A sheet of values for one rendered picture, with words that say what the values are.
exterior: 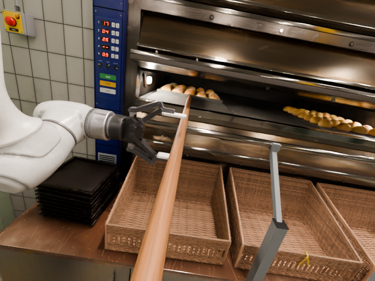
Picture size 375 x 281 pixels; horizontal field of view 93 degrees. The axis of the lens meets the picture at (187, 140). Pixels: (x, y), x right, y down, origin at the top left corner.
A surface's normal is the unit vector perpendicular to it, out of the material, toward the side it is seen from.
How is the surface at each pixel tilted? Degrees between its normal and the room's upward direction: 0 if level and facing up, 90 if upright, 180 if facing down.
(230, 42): 70
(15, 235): 0
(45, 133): 62
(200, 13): 90
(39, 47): 90
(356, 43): 90
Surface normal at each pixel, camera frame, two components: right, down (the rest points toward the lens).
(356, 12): 0.02, 0.02
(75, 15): -0.04, 0.36
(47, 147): 0.95, -0.15
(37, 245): 0.17, -0.92
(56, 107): 0.08, -0.68
